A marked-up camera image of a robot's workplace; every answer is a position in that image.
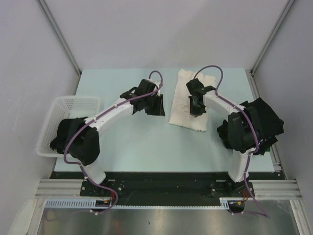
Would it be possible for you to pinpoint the stack of black t shirts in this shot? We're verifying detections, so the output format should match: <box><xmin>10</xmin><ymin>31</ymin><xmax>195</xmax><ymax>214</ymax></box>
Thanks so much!
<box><xmin>217</xmin><ymin>98</ymin><xmax>284</xmax><ymax>155</ymax></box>

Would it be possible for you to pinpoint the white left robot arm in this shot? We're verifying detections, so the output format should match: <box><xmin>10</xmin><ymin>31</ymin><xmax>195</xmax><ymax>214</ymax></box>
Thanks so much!
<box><xmin>50</xmin><ymin>79</ymin><xmax>165</xmax><ymax>196</ymax></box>

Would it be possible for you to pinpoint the black t shirt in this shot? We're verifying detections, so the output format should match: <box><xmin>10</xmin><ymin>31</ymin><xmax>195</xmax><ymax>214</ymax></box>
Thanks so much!
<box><xmin>50</xmin><ymin>118</ymin><xmax>84</xmax><ymax>154</ymax></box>

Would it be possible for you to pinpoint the white plastic laundry basket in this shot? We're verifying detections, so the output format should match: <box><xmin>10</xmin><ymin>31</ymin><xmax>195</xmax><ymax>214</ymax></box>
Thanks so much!
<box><xmin>36</xmin><ymin>95</ymin><xmax>101</xmax><ymax>158</ymax></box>

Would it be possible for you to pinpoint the left aluminium corner post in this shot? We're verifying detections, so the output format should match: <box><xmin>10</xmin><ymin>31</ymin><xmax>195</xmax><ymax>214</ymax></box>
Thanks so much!
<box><xmin>36</xmin><ymin>0</ymin><xmax>83</xmax><ymax>75</ymax></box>

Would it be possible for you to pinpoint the aluminium corner post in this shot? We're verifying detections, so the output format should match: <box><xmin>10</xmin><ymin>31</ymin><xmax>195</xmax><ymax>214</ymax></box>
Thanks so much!
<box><xmin>250</xmin><ymin>0</ymin><xmax>296</xmax><ymax>74</ymax></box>
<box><xmin>36</xmin><ymin>0</ymin><xmax>83</xmax><ymax>75</ymax></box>

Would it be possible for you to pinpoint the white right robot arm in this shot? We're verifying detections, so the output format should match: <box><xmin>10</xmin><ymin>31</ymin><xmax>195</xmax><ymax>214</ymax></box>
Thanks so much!
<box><xmin>186</xmin><ymin>78</ymin><xmax>259</xmax><ymax>196</ymax></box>

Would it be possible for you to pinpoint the white slotted cable duct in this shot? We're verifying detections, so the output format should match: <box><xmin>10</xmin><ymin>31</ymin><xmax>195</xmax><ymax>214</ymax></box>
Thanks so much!
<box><xmin>45</xmin><ymin>198</ymin><xmax>243</xmax><ymax>211</ymax></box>

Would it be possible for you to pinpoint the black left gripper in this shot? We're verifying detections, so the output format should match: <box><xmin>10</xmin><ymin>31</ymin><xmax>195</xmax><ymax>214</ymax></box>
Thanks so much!
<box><xmin>143</xmin><ymin>94</ymin><xmax>165</xmax><ymax>117</ymax></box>

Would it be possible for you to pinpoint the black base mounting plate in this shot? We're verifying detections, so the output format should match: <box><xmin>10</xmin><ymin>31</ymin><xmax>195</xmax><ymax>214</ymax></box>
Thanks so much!
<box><xmin>80</xmin><ymin>171</ymin><xmax>255</xmax><ymax>213</ymax></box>

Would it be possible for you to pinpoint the right aluminium corner post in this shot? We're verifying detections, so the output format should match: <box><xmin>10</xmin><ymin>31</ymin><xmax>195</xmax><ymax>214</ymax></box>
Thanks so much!
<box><xmin>250</xmin><ymin>0</ymin><xmax>296</xmax><ymax>74</ymax></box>

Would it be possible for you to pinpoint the white t shirt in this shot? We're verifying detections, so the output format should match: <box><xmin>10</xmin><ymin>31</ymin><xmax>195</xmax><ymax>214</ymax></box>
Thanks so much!
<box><xmin>168</xmin><ymin>69</ymin><xmax>216</xmax><ymax>132</ymax></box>

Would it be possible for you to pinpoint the aluminium frame rail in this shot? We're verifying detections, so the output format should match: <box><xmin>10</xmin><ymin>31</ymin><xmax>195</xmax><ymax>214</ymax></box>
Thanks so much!
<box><xmin>35</xmin><ymin>179</ymin><xmax>302</xmax><ymax>200</ymax></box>

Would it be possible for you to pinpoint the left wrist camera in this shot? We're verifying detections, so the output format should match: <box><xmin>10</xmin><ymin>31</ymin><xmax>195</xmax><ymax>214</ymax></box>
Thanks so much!
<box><xmin>148</xmin><ymin>79</ymin><xmax>161</xmax><ymax>87</ymax></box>

